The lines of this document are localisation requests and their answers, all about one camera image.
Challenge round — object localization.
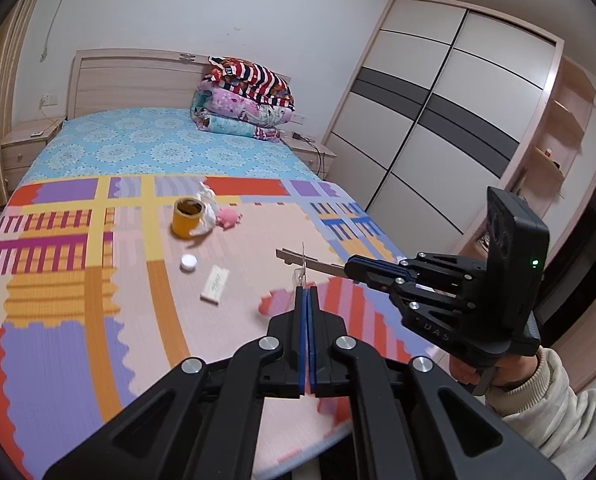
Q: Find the small white paper box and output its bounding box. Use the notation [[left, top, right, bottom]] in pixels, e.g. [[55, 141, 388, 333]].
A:
[[200, 266, 229, 304]]

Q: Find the red white snack wrapper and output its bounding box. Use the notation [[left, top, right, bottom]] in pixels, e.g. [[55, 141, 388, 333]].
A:
[[292, 244, 307, 287]]

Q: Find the white right sleeve forearm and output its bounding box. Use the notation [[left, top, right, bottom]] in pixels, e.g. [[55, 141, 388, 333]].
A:
[[485, 348, 596, 479]]

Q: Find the person's right hand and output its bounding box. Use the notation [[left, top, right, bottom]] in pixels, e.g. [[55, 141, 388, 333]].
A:
[[448, 347, 544, 393]]

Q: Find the pink plush pig toy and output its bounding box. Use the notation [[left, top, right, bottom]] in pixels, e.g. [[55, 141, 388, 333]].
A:
[[215, 207, 241, 231]]

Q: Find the white bottle cap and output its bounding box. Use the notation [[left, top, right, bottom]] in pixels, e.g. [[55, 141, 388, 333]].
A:
[[179, 254, 198, 272]]

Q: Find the crumpled white tissue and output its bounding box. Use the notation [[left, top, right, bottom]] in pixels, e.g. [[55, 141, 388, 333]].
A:
[[189, 183, 220, 237]]

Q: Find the right wooden nightstand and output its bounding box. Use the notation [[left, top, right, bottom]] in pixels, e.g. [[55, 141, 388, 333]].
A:
[[281, 132, 337, 179]]

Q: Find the wooden nightstand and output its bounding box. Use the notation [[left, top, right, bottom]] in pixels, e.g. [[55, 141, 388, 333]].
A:
[[1, 116, 66, 195], [281, 132, 337, 179]]

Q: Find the wooden corner shelf unit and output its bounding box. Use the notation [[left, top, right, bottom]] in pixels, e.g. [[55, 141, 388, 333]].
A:
[[457, 54, 596, 261]]

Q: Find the white sliding door wardrobe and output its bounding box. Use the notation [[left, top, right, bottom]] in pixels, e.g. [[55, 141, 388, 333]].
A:
[[324, 0, 563, 256]]

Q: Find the teal folded quilt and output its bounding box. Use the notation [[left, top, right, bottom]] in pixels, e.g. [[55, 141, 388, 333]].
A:
[[193, 114, 279, 141]]

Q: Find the pink floral folded quilt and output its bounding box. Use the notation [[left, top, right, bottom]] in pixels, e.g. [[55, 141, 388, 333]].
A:
[[191, 84, 293, 128]]

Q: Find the striped red white folded blanket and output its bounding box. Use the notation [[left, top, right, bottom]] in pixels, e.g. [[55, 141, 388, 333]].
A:
[[205, 56, 295, 110]]

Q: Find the blue patterned bed sheet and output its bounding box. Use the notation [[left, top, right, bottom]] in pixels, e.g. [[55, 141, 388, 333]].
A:
[[19, 107, 319, 185]]

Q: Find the light wood headboard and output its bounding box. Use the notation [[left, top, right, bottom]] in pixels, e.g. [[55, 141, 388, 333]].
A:
[[67, 49, 212, 120]]

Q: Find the left wooden nightstand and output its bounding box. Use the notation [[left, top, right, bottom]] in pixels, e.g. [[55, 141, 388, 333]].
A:
[[1, 116, 66, 195]]

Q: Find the black camera box right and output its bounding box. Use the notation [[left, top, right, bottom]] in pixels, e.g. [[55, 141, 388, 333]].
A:
[[485, 186, 549, 356]]

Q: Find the black charger cable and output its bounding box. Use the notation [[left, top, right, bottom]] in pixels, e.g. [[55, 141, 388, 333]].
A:
[[291, 130, 329, 181]]

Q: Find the white wall socket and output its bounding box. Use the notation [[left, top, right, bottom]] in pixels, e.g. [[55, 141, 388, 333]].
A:
[[39, 94, 58, 108]]

